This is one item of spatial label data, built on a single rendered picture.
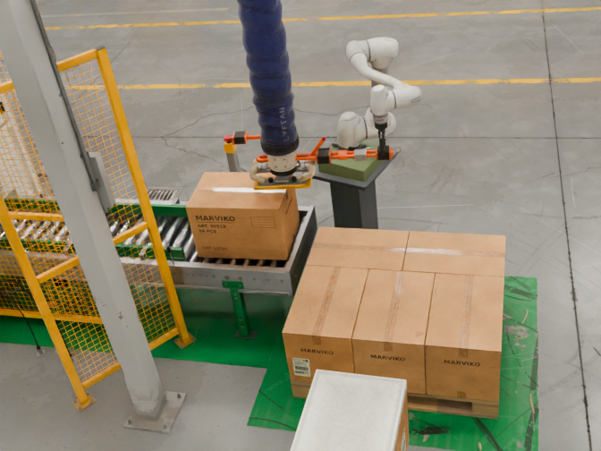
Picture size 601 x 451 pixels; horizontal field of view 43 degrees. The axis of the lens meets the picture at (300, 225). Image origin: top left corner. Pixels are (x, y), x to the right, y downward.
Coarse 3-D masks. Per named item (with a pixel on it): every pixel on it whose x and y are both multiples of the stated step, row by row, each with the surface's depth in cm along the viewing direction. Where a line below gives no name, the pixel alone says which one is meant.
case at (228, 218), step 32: (224, 192) 474; (256, 192) 469; (288, 192) 473; (192, 224) 473; (224, 224) 468; (256, 224) 463; (288, 224) 475; (224, 256) 484; (256, 256) 479; (288, 256) 477
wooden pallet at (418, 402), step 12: (300, 384) 448; (300, 396) 455; (408, 396) 444; (420, 396) 430; (432, 396) 428; (444, 396) 426; (408, 408) 439; (420, 408) 436; (432, 408) 435; (444, 408) 434; (456, 408) 433; (468, 408) 432; (480, 408) 424; (492, 408) 422
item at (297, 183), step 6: (270, 180) 447; (294, 180) 446; (306, 180) 446; (258, 186) 448; (264, 186) 447; (270, 186) 446; (276, 186) 446; (282, 186) 445; (288, 186) 444; (294, 186) 444; (300, 186) 443; (306, 186) 443
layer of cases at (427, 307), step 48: (336, 240) 487; (384, 240) 482; (432, 240) 476; (480, 240) 470; (336, 288) 450; (384, 288) 445; (432, 288) 440; (480, 288) 435; (288, 336) 426; (336, 336) 418; (384, 336) 413; (432, 336) 409; (480, 336) 405; (432, 384) 422; (480, 384) 413
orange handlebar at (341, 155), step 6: (252, 138) 473; (258, 138) 472; (342, 150) 446; (372, 150) 443; (258, 156) 452; (264, 156) 452; (336, 156) 442; (342, 156) 442; (348, 156) 441; (366, 156) 440; (372, 156) 439
